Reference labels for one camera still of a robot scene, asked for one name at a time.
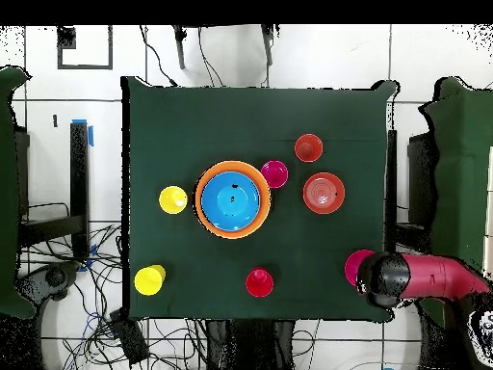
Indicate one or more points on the blue bowl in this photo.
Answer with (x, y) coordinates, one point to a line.
(231, 216)

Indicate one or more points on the large yellow-orange bowl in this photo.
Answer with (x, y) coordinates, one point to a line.
(198, 204)

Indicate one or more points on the pink bowl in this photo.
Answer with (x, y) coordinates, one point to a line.
(352, 266)

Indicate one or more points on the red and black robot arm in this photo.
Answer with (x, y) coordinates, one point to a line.
(435, 275)

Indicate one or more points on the pink cup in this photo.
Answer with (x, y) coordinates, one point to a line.
(274, 174)

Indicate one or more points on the amber yellow cup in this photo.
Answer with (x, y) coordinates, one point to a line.
(171, 202)

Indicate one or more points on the small orange bowl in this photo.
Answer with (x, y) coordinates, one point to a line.
(323, 192)

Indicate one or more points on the red cup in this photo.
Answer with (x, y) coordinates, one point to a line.
(259, 287)

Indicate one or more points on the orange cup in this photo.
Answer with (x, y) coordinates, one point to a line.
(308, 148)

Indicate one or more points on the dark green table cloth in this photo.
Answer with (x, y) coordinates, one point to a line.
(231, 108)

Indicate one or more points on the bright yellow cup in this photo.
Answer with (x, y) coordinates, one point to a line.
(148, 282)

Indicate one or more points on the grey metal leg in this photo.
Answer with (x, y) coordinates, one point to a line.
(180, 50)
(268, 46)

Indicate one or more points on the blue tape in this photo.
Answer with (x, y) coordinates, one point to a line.
(91, 135)

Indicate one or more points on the black metal stand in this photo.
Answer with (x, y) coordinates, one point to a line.
(79, 173)

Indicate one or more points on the black cabinet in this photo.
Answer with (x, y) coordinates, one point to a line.
(22, 173)
(421, 181)

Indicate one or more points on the black power adapter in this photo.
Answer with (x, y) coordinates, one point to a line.
(129, 339)

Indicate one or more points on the grey office chair base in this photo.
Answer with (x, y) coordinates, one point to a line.
(50, 277)

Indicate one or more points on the green cloth side table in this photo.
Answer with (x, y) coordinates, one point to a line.
(462, 173)
(7, 192)

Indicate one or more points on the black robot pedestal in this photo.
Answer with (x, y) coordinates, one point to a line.
(250, 347)

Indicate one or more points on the black metal post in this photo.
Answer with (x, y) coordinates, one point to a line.
(392, 185)

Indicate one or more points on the grey square floor frame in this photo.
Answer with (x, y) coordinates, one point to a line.
(84, 66)

